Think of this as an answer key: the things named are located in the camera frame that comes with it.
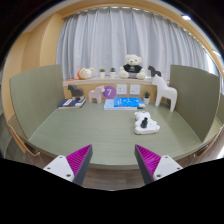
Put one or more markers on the light blue book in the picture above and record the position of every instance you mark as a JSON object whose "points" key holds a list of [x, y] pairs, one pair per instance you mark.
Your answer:
{"points": [[109, 105]]}

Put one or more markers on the dark navy book stack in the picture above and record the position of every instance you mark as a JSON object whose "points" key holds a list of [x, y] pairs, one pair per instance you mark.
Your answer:
{"points": [[71, 103]]}

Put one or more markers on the white power strip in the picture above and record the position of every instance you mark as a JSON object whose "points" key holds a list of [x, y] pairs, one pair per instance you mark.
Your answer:
{"points": [[152, 126]]}

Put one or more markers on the orange plush toy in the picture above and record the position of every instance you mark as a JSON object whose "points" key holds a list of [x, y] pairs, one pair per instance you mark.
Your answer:
{"points": [[85, 73]]}

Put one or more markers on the purple number seven disc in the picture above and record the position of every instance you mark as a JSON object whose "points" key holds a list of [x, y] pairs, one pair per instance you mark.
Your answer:
{"points": [[109, 92]]}

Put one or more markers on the small potted plant left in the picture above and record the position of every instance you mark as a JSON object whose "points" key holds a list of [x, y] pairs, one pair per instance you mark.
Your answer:
{"points": [[102, 73]]}

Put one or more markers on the large white horse figure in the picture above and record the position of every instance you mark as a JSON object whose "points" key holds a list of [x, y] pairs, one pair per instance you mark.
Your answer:
{"points": [[163, 90]]}

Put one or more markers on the grey curtain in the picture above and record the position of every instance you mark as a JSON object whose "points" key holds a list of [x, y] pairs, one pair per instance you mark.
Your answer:
{"points": [[102, 38]]}

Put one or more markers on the small potted plant on table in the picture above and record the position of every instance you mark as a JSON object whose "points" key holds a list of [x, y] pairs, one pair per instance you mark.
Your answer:
{"points": [[146, 97]]}

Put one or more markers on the wooden shelf ledge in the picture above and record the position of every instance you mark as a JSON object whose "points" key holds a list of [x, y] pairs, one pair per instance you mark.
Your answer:
{"points": [[108, 80]]}

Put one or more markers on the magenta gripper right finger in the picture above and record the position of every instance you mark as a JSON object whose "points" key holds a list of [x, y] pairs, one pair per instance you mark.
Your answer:
{"points": [[154, 167]]}

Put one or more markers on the green partition panel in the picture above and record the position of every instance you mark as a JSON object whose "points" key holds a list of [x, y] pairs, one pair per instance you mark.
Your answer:
{"points": [[198, 97], [35, 95]]}

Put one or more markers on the pink horse figure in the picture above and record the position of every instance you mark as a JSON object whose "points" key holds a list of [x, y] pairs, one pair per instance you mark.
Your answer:
{"points": [[96, 94]]}

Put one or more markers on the dark grey horse figure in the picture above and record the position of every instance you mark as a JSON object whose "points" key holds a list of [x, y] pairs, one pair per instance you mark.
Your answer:
{"points": [[77, 93]]}

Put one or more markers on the green right partition panel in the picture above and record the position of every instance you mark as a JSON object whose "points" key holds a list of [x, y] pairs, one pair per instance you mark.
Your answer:
{"points": [[198, 97]]}

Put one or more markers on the green left partition panel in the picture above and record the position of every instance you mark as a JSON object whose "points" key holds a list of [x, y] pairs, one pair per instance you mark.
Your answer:
{"points": [[35, 95]]}

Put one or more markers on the white teddy bear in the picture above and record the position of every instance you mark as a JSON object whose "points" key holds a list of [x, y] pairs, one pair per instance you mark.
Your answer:
{"points": [[132, 68]]}

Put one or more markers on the small potted plant middle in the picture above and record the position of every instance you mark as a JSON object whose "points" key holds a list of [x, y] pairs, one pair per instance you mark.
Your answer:
{"points": [[112, 73]]}

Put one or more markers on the black horse figure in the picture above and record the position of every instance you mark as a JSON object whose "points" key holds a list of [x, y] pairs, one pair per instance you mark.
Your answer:
{"points": [[154, 71]]}

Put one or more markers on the white wall socket left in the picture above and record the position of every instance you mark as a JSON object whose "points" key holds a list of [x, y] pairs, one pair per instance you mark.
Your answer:
{"points": [[121, 89]]}

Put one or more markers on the white wall socket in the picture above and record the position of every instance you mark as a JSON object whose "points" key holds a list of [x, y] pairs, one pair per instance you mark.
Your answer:
{"points": [[134, 89], [121, 89]]}

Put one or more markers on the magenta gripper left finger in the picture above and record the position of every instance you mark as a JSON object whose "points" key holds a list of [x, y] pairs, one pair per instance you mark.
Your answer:
{"points": [[72, 167]]}

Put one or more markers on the white wall socket right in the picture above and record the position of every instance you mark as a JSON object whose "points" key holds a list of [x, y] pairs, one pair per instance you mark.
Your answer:
{"points": [[134, 89]]}

